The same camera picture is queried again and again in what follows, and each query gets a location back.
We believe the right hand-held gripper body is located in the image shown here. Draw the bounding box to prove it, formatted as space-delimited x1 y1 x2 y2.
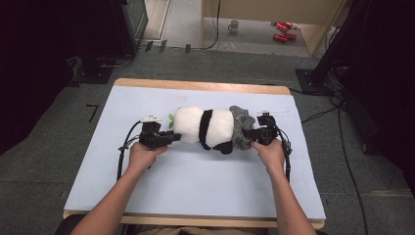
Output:
255 108 290 147

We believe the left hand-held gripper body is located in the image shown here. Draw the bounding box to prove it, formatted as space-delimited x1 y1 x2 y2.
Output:
138 114 170 151

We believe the black hanging cable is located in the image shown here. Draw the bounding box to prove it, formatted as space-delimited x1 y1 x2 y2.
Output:
199 0 222 51

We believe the panda plush toy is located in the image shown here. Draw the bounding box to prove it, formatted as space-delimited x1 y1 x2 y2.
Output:
167 105 237 156

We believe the person's left hand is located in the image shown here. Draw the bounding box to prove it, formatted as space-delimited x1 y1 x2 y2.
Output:
127 141 170 176

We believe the black cabinet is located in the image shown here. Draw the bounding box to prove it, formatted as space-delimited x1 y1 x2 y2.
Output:
111 0 150 59

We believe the light blue table mat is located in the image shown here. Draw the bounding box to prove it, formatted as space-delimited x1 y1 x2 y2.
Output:
64 85 327 220

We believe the black tape corner mark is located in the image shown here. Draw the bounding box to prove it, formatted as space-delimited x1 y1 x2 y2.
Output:
85 104 100 123

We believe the wooden table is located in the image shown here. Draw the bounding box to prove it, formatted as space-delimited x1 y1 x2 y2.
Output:
62 77 326 229

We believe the black floor cable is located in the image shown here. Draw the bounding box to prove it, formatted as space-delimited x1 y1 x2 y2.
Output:
300 92 370 235

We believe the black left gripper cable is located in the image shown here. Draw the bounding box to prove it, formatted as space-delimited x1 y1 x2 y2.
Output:
115 119 143 183

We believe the grey knit hat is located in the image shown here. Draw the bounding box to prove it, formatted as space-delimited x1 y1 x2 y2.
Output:
228 105 256 152

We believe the wooden desk frame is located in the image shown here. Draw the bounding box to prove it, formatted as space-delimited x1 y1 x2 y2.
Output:
201 0 347 57

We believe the black stand base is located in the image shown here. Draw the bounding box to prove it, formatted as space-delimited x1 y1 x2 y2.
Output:
69 56 115 88
295 68 331 96

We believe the person's right hand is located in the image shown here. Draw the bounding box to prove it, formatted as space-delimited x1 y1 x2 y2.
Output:
251 138 287 178

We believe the dark curtain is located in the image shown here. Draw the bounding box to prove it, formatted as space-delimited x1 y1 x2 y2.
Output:
311 0 415 197
0 0 114 157

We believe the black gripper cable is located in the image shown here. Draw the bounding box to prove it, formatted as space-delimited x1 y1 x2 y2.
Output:
115 119 143 183
271 124 293 184

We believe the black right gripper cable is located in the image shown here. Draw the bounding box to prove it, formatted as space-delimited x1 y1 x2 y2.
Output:
271 124 293 184

